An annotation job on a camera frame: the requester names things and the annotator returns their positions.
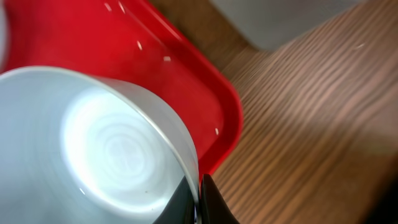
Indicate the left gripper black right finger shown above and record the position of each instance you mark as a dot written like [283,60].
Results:
[214,209]

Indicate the light blue bowl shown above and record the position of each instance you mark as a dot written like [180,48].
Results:
[83,149]

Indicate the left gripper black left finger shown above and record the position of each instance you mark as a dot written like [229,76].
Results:
[181,208]

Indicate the grey dishwasher rack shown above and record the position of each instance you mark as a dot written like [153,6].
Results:
[269,24]

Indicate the red serving tray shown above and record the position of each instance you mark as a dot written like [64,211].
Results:
[132,41]

